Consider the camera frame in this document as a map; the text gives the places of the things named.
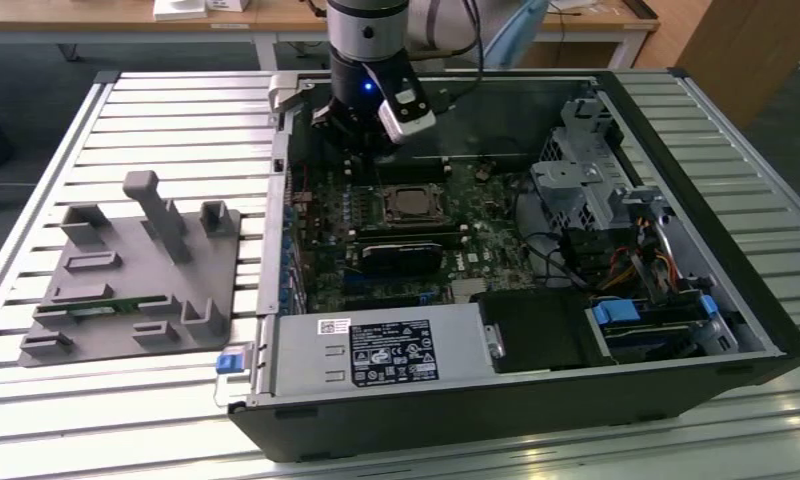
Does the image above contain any silver-topped CPU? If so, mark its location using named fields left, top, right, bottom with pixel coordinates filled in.
left=392, top=192, right=439, bottom=216

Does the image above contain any metal socket cover frame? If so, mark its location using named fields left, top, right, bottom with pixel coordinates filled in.
left=380, top=183, right=452, bottom=226

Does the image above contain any CPU socket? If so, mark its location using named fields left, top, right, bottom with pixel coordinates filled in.
left=377, top=182, right=453, bottom=229

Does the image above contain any white box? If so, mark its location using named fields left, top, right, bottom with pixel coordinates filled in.
left=152, top=0, right=208, bottom=22

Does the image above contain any graphics card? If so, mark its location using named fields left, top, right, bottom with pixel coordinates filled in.
left=357, top=241, right=447, bottom=275

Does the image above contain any green motherboard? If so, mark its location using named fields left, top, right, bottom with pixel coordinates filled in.
left=285, top=154, right=555, bottom=314

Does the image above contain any wooden desk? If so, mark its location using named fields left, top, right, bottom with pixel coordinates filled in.
left=0, top=0, right=661, bottom=71

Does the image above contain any silver metal drive cage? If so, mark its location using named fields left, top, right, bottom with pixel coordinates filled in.
left=529, top=97, right=672, bottom=231

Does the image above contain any silver power supply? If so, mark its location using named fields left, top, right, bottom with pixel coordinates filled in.
left=265, top=302, right=495, bottom=396

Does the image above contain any green RAM stick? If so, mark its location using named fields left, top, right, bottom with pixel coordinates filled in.
left=65, top=295, right=174, bottom=319

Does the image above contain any grey parts rack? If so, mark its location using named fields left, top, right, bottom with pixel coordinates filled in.
left=16, top=169, right=245, bottom=369

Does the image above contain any black printed label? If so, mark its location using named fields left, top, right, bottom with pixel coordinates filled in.
left=349, top=319, right=441, bottom=386

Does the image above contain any black plastic shroud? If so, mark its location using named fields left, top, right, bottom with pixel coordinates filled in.
left=472, top=289, right=608, bottom=374

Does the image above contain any blue case latch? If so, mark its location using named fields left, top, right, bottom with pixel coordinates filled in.
left=216, top=349, right=252, bottom=374

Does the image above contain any wooden cabinet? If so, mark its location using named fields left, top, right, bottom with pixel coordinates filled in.
left=672, top=0, right=800, bottom=131

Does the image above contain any black and silver PC case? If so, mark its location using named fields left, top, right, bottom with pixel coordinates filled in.
left=225, top=67, right=800, bottom=464

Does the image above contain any grey case corner bracket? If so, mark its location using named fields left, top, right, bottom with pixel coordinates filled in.
left=265, top=74, right=318, bottom=116

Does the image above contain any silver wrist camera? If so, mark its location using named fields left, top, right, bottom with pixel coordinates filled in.
left=376, top=89, right=439, bottom=146

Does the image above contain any yellow orange wire bundle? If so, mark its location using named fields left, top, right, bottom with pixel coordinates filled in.
left=596, top=214, right=685, bottom=294

